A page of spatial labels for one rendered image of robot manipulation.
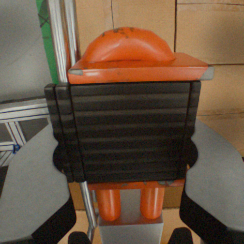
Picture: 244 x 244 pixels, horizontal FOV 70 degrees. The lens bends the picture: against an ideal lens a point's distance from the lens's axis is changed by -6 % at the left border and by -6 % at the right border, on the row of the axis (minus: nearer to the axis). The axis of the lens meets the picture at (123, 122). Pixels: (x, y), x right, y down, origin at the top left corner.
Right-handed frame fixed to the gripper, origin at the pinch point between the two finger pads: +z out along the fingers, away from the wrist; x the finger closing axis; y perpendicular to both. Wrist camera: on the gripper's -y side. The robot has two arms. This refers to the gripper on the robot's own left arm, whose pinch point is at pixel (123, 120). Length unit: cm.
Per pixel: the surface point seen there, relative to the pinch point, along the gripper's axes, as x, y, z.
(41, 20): -45, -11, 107
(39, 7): -45, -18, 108
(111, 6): -2, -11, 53
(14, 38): -64, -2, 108
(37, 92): -57, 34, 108
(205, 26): 28, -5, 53
